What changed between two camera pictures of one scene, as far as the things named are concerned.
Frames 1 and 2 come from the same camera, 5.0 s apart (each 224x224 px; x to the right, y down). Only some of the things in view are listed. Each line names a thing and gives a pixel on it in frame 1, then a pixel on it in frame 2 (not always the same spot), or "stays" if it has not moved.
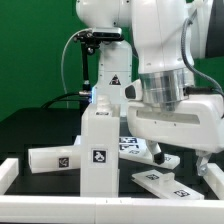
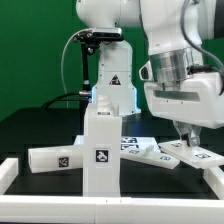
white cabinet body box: x=99 y=152 stays
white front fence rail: x=109 y=210 stays
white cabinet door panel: x=143 y=154 stays
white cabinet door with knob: x=163 y=185 to x=200 y=156
